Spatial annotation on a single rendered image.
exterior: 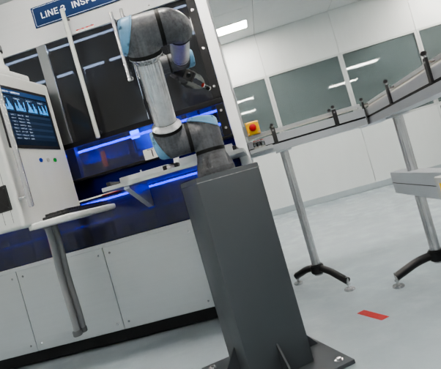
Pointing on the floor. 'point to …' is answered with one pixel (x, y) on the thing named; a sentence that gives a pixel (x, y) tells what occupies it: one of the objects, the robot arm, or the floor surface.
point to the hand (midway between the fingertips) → (201, 84)
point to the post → (223, 79)
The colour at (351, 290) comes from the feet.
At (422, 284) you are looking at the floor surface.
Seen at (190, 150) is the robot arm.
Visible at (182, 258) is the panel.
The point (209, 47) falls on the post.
